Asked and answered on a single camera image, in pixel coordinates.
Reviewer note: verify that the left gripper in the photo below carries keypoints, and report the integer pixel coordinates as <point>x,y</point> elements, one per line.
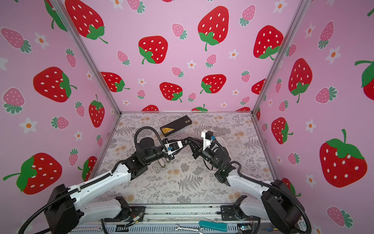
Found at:
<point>170,141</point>

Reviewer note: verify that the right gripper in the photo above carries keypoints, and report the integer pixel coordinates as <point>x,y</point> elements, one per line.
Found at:
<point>198,150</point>

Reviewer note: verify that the black stapler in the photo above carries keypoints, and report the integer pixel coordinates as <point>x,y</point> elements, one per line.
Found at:
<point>175,126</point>

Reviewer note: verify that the staple strip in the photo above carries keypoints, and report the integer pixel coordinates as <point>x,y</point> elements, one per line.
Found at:
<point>161,162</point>

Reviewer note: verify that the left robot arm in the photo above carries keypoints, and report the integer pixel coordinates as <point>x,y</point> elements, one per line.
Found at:
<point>72,206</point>

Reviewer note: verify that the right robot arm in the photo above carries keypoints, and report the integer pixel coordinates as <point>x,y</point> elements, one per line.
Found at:
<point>277,203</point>

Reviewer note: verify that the white plastic tray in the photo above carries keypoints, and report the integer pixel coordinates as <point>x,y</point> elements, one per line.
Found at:
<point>223,144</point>

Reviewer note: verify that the silver wrench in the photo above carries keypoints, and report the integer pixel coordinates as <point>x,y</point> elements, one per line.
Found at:
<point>180,228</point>

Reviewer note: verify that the green circuit board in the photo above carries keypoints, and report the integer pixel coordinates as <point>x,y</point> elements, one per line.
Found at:
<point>244,229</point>

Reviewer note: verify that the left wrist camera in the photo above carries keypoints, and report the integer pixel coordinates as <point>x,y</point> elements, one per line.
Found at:
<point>174,146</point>

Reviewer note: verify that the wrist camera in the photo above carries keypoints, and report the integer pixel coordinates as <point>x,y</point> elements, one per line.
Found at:
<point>174,146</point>
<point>208,138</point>

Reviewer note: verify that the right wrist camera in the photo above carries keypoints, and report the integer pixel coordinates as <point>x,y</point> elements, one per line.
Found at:
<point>208,138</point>

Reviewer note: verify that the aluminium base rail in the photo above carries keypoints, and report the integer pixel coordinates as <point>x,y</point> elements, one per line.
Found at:
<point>161,219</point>

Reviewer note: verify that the teal handled tool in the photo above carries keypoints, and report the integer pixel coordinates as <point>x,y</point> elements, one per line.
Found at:
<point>222,227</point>

